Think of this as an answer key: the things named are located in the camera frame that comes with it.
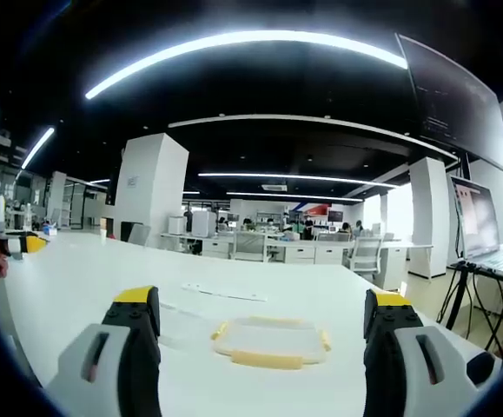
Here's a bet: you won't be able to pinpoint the open laptop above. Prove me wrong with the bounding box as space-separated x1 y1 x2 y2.
449 174 503 280

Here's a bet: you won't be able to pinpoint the row of white desks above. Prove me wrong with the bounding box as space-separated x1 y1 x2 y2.
159 232 434 291

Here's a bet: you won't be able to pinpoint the large dark monitor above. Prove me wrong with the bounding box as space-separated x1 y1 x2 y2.
395 33 503 175

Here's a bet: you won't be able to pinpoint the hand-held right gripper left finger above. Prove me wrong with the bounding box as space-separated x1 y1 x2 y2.
44 285 162 417

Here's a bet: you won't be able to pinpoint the long curved ceiling light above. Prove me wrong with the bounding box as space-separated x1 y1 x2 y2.
84 29 409 101

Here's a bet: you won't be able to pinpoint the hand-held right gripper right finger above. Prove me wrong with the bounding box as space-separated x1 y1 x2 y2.
362 288 503 417

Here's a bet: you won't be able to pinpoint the black folding stand table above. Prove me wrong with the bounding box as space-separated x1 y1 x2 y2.
436 259 503 355

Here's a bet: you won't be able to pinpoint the clear plastic storage box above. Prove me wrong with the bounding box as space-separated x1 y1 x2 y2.
158 300 222 349

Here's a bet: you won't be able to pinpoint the white paper strip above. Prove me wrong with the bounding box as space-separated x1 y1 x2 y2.
181 281 269 302

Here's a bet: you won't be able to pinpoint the clear storage box lid yellow latches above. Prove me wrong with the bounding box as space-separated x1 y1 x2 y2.
209 315 333 371

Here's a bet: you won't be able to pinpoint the white mesh office chair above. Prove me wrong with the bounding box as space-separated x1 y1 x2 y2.
347 235 383 281
127 222 152 248
232 230 270 263

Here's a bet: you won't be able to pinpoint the white box appliance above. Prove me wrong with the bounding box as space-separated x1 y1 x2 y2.
168 215 188 236
191 210 217 238

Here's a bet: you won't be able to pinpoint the straight ceiling light strip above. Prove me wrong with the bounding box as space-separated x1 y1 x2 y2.
196 171 400 189
19 126 56 171

